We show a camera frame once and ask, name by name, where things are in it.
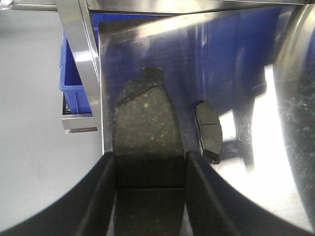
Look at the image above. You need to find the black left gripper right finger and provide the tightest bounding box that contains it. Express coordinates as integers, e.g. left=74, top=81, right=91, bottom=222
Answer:
left=186, top=151, right=311, bottom=236

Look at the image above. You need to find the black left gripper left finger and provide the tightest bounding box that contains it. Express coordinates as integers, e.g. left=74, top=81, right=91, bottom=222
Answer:
left=1, top=152, right=115, bottom=236

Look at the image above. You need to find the second-left grey brake pad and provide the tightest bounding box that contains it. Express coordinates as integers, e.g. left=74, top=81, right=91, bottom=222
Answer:
left=194, top=101, right=223, bottom=164

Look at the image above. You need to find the blue bin below rack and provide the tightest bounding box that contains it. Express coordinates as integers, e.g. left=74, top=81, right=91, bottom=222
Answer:
left=59, top=12, right=173, bottom=114

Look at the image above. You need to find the stainless steel rack frame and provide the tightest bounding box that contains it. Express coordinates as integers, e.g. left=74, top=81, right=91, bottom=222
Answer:
left=0, top=0, right=315, bottom=135

